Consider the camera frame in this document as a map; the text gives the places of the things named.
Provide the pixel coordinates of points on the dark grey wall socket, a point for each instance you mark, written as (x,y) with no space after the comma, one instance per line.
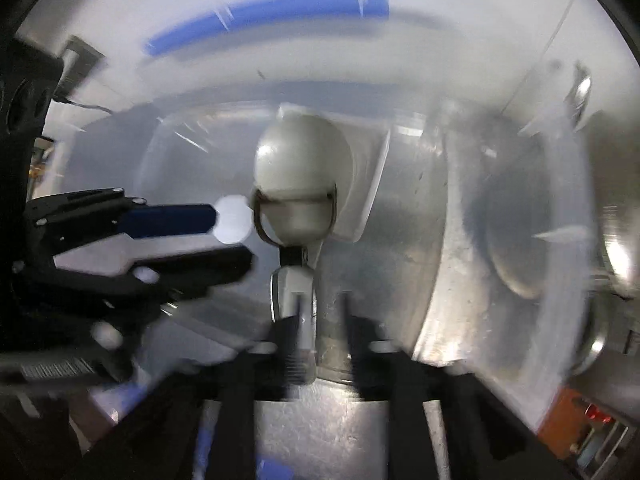
(82,65)

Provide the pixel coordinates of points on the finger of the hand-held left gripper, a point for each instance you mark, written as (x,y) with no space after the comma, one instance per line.
(170,219)
(200,267)

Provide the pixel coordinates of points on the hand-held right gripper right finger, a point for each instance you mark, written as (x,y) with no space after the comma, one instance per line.
(365,355)

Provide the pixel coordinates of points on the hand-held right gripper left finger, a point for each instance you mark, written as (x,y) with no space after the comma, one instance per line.
(290,355)

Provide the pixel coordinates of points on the white rice paddle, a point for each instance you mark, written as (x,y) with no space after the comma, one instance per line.
(300,160)

